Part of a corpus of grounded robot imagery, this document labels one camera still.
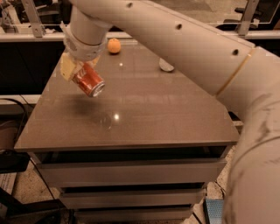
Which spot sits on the orange fruit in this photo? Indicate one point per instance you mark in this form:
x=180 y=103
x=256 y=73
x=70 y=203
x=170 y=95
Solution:
x=114 y=45

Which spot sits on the black device on left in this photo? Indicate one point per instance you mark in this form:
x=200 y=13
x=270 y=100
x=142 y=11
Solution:
x=12 y=161

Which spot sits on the red coke can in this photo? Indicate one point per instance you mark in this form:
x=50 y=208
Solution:
x=89 y=81

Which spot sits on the blue perforated box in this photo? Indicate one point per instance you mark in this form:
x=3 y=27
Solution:
x=213 y=209

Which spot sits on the grey drawer cabinet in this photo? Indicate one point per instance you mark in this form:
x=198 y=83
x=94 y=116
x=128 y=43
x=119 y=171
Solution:
x=143 y=150

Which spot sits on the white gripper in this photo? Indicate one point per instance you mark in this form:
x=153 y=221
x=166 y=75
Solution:
x=82 y=50

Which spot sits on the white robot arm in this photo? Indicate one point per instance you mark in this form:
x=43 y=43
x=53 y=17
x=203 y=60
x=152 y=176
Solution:
x=242 y=76

